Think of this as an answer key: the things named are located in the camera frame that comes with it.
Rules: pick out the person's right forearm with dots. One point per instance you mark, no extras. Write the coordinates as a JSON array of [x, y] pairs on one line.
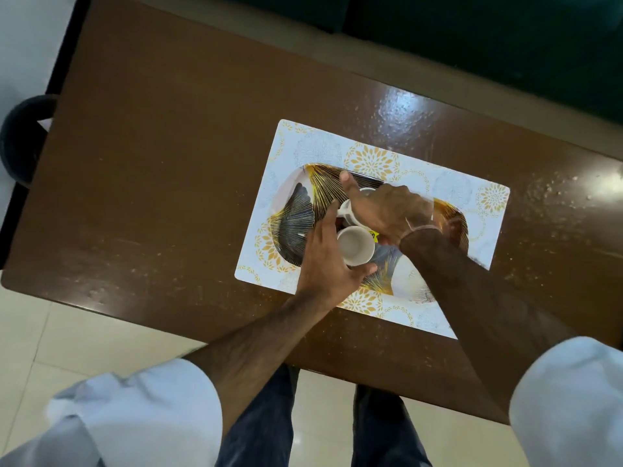
[[477, 311]]

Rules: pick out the person's left forearm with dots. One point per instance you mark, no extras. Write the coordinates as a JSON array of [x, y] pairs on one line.
[[258, 355]]

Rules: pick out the dark green sofa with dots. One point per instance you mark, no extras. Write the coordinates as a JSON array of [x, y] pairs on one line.
[[486, 43]]

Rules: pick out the black gold patterned tray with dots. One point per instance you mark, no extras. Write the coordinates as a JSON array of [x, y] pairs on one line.
[[297, 223]]

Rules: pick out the person's left thumb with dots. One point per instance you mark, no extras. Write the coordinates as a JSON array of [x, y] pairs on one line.
[[364, 273]]

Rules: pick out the yellow sticker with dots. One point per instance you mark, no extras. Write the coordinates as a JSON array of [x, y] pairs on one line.
[[374, 236]]

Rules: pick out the blue jeans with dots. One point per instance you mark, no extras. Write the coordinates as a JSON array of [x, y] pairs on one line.
[[263, 432]]

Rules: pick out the thin wrist thread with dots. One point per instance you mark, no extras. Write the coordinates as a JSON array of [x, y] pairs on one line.
[[424, 229]]

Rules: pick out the person's right hand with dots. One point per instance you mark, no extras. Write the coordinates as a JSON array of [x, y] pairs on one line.
[[394, 211]]

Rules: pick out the person's left hand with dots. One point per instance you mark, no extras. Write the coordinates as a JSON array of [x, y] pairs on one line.
[[323, 265]]

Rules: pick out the white shirt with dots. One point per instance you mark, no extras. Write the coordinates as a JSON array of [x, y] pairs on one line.
[[146, 413]]

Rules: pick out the white ceramic cup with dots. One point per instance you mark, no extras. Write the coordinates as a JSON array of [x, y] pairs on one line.
[[354, 244], [344, 211]]

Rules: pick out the white gold floral placemat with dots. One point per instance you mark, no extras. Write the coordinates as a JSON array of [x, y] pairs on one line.
[[452, 189]]

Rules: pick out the dark round stool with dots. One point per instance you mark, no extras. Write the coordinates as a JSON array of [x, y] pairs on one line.
[[22, 136]]

